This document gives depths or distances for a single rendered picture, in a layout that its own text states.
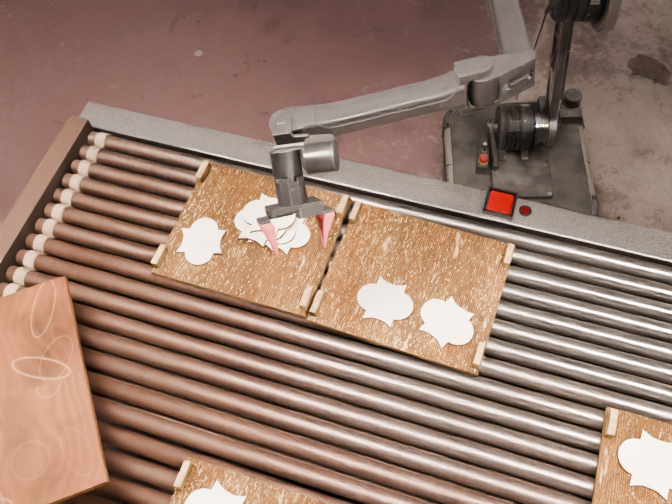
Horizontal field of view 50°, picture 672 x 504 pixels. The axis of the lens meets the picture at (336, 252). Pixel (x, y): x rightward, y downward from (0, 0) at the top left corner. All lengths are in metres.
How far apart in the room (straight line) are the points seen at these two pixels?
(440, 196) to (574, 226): 0.34
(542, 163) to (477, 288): 1.15
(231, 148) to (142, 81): 1.60
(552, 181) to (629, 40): 1.09
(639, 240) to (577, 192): 0.90
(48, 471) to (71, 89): 2.36
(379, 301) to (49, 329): 0.75
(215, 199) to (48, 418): 0.67
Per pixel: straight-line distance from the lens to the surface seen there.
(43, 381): 1.69
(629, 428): 1.69
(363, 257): 1.77
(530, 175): 2.77
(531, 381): 1.69
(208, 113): 3.35
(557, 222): 1.89
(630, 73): 3.55
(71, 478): 1.60
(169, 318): 1.79
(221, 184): 1.93
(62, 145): 2.14
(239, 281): 1.77
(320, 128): 1.38
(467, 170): 2.77
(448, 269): 1.76
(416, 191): 1.89
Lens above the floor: 2.48
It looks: 61 degrees down
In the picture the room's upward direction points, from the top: 7 degrees counter-clockwise
